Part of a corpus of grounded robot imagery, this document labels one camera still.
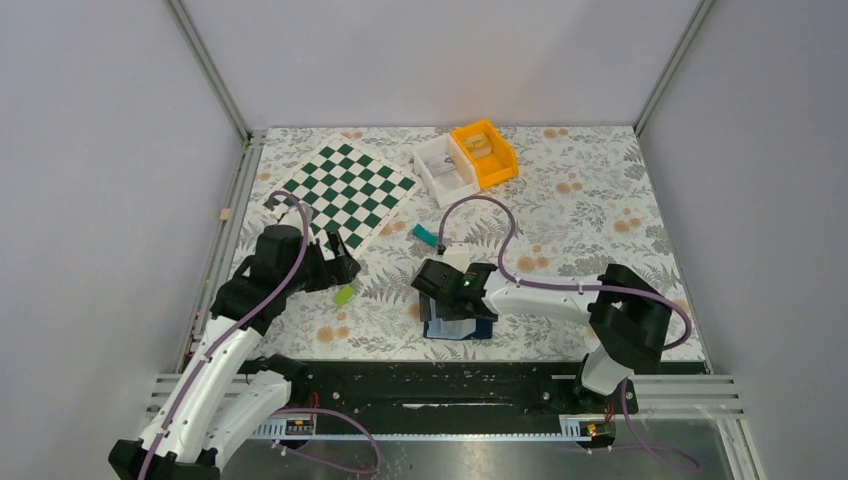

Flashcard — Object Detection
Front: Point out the navy blue card holder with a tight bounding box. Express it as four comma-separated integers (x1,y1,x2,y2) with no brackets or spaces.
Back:
419,295,495,341

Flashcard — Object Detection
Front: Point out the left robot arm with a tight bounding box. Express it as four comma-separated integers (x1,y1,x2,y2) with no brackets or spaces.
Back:
108,224,360,479

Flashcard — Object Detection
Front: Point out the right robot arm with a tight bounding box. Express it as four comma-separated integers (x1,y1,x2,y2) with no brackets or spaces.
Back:
411,259,672,414

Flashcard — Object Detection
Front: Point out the lime green block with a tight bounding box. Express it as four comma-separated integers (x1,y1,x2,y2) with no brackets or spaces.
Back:
333,285,355,307

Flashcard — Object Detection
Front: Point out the green white chessboard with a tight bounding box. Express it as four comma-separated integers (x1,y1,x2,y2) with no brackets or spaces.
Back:
272,134,422,260

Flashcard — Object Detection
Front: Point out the teal block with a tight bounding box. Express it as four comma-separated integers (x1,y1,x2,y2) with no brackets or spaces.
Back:
412,224,439,249

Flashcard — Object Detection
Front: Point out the white plastic bin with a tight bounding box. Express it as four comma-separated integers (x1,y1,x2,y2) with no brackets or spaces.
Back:
412,134,481,209

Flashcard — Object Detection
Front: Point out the orange plastic bin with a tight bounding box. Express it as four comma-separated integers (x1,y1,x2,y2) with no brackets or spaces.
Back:
450,119,519,190

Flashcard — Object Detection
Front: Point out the wooden block in orange bin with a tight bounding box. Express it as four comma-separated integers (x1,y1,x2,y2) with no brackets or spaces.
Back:
462,133,493,160

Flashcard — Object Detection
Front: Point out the floral table mat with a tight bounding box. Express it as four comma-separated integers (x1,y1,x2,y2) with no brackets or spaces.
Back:
254,126,706,361

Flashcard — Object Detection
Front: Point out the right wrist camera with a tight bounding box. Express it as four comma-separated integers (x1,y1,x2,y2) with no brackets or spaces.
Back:
440,243,472,272

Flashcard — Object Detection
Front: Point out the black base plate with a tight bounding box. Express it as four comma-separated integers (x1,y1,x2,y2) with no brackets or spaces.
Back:
284,361,639,424

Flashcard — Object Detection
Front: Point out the perforated metal rail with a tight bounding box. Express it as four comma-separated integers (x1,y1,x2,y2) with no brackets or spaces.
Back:
248,415,616,442

